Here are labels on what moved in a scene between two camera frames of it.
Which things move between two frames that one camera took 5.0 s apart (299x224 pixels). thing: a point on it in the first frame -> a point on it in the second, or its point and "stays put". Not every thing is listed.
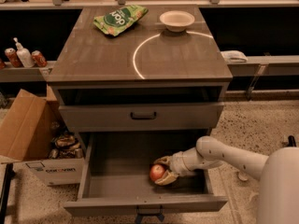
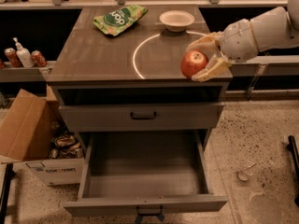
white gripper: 177,165 -> 238,40
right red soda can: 38,59 stays put
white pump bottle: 24,55 stays put
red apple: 157,172 -> 192,62
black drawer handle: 143,118 stays put
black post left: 9,175 stays put
